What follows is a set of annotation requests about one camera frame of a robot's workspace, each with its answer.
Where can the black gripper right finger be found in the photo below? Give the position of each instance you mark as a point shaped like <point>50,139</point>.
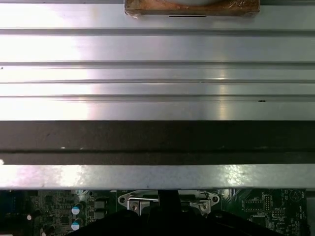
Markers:
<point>197,226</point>

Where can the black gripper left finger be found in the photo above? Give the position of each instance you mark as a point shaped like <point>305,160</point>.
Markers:
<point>137,223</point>

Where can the metal socket cover frame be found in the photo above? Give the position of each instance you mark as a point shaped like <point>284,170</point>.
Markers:
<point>134,207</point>

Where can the CPU socket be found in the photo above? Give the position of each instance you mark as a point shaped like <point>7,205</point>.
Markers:
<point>192,195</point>

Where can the green motherboard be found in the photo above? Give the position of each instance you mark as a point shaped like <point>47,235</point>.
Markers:
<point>258,216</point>

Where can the silver blue capacitor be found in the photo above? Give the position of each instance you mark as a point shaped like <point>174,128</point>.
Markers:
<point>75,210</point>
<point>75,225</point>

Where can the black PC case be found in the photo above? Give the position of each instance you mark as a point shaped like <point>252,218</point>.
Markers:
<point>157,137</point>

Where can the brown square base plate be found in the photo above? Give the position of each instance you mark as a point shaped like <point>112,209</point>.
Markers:
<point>147,9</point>

